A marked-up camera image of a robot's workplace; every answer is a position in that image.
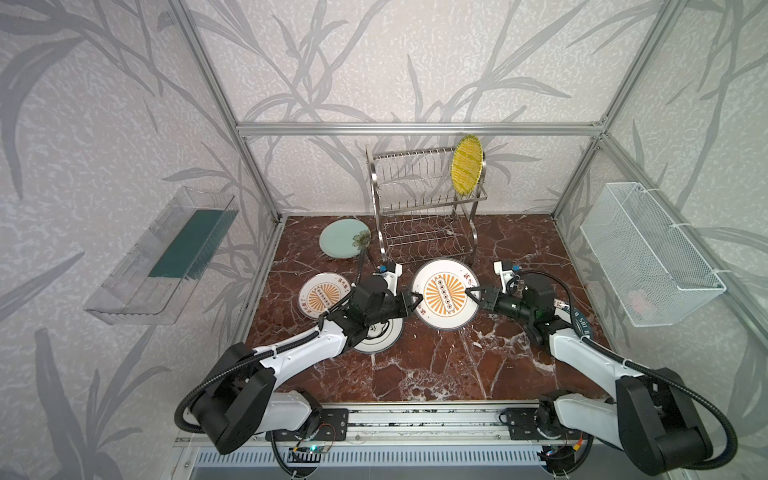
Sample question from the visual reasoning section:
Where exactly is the white plate green emblem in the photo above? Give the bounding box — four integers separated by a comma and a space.
354, 318, 404, 354

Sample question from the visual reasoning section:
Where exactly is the clear plastic tray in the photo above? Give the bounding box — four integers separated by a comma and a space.
84, 187, 239, 326

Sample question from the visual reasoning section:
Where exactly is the small orange sun plate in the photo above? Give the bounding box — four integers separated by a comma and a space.
298, 272, 351, 319

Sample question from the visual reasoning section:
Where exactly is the white plate green rim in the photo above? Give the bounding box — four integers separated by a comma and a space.
554, 300, 594, 339

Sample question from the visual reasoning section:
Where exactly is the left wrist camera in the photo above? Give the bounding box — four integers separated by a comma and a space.
375, 261, 403, 295

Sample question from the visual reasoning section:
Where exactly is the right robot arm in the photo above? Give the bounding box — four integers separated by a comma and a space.
465, 271, 739, 475

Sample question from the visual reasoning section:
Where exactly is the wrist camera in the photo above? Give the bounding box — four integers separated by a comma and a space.
375, 261, 403, 295
493, 260, 521, 294

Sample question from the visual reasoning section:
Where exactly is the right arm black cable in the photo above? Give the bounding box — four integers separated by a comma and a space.
515, 269, 739, 472

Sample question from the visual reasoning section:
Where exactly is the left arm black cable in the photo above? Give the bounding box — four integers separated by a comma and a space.
173, 251, 373, 434

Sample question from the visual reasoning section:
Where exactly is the white wire mesh basket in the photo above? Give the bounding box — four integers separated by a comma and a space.
581, 182, 727, 328

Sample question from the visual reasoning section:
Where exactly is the large orange sun plate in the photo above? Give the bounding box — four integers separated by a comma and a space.
411, 258, 479, 331

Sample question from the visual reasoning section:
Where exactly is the light green flower plate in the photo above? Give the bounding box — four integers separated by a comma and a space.
319, 218, 371, 259

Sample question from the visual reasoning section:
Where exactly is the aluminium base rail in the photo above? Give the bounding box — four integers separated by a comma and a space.
173, 400, 679, 448

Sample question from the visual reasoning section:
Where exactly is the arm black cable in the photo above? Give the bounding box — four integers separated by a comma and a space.
515, 269, 739, 472
173, 251, 373, 434

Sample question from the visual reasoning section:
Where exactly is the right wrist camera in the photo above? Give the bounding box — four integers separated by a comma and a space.
493, 260, 521, 294

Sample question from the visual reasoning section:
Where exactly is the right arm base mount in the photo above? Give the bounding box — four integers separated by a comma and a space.
497, 407, 582, 443

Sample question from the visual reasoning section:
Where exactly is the stainless steel dish rack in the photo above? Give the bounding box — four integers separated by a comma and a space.
365, 147, 488, 265

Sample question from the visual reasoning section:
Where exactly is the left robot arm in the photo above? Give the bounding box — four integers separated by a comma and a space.
174, 275, 423, 455

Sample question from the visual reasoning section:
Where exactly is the yellow green striped plate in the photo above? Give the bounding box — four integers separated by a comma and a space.
450, 134, 484, 197

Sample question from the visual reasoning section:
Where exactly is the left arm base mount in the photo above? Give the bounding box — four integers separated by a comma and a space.
265, 408, 350, 442

